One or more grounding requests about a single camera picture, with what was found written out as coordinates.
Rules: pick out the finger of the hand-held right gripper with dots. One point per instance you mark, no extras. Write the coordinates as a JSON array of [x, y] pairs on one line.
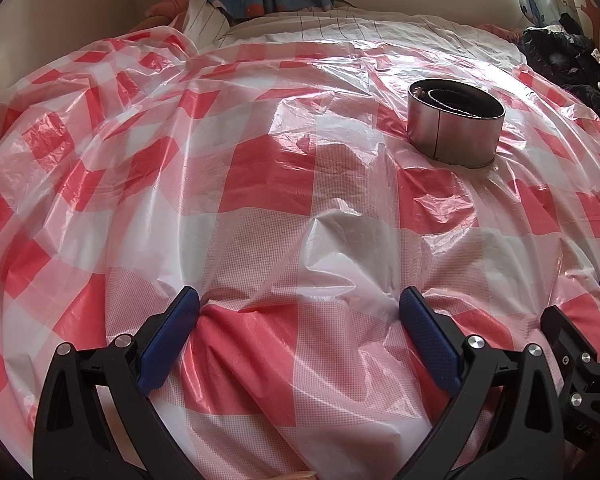
[[562, 332]]

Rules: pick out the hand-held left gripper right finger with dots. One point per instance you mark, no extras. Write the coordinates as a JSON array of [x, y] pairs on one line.
[[427, 337]]

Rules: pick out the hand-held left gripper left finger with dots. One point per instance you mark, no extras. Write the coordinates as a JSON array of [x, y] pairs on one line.
[[172, 335]]

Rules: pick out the round metal tin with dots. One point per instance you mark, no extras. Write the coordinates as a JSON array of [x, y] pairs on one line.
[[455, 135]]

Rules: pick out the red white checkered plastic sheet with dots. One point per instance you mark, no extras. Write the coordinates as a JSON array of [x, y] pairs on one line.
[[280, 185]]

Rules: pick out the heap of dark clothes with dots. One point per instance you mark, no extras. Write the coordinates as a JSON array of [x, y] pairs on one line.
[[550, 55]]

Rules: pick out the white striped bedsheet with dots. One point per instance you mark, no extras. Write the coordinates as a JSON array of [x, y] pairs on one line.
[[380, 30]]

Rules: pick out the white striped pillow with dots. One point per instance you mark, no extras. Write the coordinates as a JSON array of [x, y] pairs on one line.
[[205, 25]]

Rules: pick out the pink cloth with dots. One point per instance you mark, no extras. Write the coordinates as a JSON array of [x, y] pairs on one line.
[[167, 6]]

